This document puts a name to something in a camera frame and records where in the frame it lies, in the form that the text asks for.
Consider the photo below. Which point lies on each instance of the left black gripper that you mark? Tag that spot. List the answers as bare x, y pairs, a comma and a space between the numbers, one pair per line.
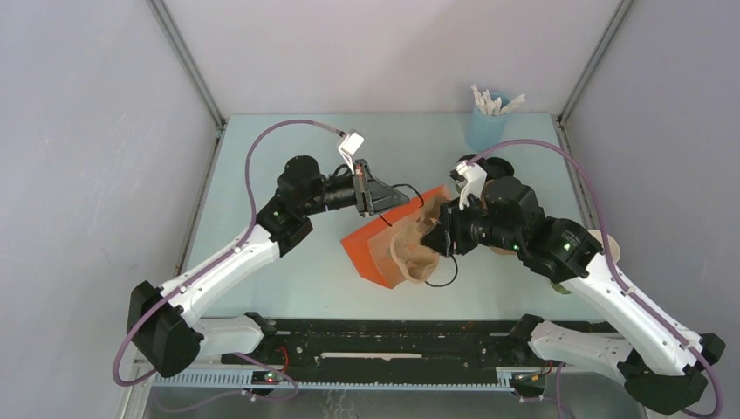
372, 195

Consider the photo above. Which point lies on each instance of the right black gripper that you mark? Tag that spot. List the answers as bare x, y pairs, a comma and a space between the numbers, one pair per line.
449, 230

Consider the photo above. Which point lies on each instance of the orange paper bag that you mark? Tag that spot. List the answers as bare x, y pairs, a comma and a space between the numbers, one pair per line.
368, 247

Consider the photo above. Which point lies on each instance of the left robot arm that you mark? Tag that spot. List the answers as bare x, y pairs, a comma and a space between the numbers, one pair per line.
167, 323

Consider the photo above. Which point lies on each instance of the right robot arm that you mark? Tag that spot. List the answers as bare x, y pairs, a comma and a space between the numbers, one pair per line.
661, 364

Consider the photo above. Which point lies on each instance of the light blue holder cup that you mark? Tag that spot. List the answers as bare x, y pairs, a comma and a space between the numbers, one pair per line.
484, 131

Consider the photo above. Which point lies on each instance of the white wrapped stirrer sticks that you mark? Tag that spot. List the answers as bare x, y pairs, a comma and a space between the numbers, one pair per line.
489, 104

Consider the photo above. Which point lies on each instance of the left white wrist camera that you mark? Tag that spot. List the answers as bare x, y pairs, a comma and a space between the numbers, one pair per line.
349, 144

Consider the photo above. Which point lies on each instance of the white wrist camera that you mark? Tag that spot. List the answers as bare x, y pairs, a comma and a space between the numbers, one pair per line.
470, 178
349, 144

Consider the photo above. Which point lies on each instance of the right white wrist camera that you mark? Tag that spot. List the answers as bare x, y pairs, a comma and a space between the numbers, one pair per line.
470, 178

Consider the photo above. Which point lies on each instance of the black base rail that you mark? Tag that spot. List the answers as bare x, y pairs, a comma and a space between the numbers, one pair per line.
295, 353

